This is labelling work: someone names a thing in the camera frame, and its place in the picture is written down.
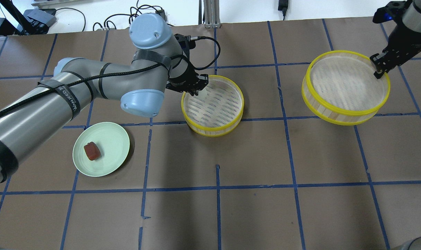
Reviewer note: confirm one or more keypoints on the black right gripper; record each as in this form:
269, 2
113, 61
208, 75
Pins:
403, 38

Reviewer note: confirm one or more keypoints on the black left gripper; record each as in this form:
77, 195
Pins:
185, 76

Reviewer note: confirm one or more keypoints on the yellow steamer layer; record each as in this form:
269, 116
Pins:
215, 111
340, 88

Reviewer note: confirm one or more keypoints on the brown bun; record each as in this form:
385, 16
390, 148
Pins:
92, 151

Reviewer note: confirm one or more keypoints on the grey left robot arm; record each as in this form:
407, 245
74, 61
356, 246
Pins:
160, 63

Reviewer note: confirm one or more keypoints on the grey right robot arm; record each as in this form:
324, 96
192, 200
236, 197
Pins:
404, 42

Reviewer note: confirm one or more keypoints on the light green plate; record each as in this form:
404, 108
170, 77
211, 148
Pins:
113, 144

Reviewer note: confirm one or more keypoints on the black power adapter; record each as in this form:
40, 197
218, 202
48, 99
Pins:
283, 6

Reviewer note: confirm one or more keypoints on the black device on floor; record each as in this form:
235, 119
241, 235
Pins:
32, 21

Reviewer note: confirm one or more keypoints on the aluminium frame post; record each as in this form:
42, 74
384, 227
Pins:
211, 13

